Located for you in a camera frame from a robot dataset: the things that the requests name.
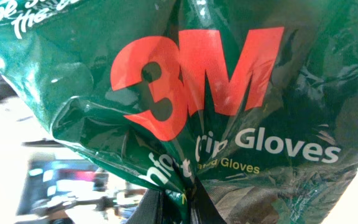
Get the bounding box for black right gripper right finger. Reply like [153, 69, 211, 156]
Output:
[190, 178, 226, 224]

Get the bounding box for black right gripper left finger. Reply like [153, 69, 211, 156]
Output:
[126, 189, 164, 224]

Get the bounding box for green 3M gloves packet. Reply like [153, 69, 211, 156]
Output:
[0, 0, 358, 223]

